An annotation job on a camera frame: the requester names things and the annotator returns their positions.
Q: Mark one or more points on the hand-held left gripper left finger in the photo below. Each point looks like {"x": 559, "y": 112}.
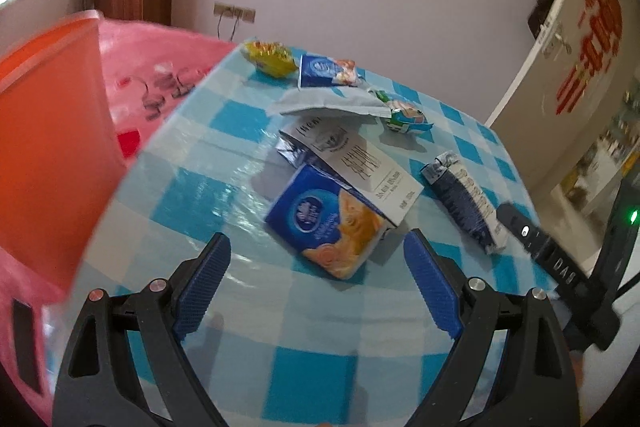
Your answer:
{"x": 205, "y": 287}

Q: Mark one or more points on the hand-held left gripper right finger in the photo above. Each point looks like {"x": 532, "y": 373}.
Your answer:
{"x": 432, "y": 287}

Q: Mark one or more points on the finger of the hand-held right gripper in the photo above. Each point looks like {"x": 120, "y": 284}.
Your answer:
{"x": 545, "y": 252}

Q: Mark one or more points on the blue cartoon wet wipes packet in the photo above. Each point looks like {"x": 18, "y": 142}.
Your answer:
{"x": 405, "y": 117}

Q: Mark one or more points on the orange plastic chair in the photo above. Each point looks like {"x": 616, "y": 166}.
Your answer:
{"x": 45, "y": 132}

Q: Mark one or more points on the dark blue wrapped snack bar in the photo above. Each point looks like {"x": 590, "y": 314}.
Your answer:
{"x": 465, "y": 202}

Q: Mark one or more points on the blue checked tablecloth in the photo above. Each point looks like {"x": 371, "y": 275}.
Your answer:
{"x": 210, "y": 187}

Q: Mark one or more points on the cream door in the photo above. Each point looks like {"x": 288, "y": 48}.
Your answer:
{"x": 560, "y": 117}

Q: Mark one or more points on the black rectangular object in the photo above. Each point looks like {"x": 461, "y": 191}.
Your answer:
{"x": 26, "y": 347}

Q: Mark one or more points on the grey plastic bag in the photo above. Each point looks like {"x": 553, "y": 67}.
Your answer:
{"x": 330, "y": 104}

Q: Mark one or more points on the red paper door decoration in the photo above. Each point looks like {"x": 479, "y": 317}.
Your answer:
{"x": 597, "y": 32}

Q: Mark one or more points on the yellow snack wrapper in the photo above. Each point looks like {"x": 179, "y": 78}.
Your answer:
{"x": 267, "y": 57}

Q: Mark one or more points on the pink printed bedsheet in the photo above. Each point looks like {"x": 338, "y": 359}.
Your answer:
{"x": 150, "y": 52}

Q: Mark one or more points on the blue white snack packet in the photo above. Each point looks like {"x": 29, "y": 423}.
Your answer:
{"x": 322, "y": 72}

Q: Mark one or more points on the dark wall object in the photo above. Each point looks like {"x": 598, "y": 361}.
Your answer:
{"x": 542, "y": 9}

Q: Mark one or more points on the wall power socket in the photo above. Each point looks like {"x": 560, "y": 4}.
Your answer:
{"x": 235, "y": 12}

